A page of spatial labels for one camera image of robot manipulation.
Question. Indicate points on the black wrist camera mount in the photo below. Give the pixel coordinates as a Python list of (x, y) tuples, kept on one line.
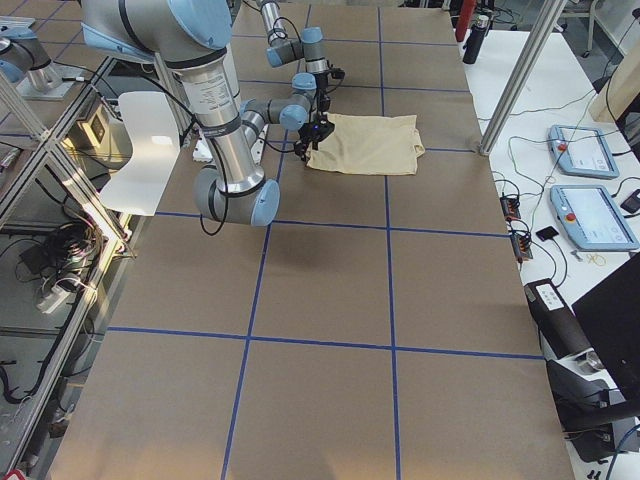
[(337, 73)]

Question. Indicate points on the blue teach pendant far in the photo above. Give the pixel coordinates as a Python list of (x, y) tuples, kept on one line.
[(582, 151)]

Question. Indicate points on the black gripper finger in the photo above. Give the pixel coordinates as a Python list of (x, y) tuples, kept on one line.
[(304, 150)]

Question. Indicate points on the blue teach pendant near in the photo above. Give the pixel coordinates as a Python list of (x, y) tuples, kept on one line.
[(591, 219)]

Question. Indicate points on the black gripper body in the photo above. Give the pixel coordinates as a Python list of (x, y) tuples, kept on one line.
[(321, 82), (310, 133)]

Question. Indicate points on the white plastic chair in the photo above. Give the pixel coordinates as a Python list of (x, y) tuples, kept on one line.
[(137, 187)]

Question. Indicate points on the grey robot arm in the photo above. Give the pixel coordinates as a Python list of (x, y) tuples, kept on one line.
[(191, 38), (307, 45)]

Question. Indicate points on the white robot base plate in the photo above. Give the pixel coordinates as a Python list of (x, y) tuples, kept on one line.
[(257, 143)]

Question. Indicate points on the blue teach pendant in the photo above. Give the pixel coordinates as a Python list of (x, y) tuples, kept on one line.
[(591, 219), (582, 151)]

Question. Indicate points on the black device with label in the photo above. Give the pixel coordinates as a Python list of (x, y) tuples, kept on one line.
[(555, 319)]

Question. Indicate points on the black thermos bottle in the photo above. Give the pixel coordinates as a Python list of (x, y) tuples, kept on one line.
[(475, 39)]

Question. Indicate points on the beige long-sleeve printed shirt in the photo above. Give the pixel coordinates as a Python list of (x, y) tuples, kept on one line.
[(369, 145)]

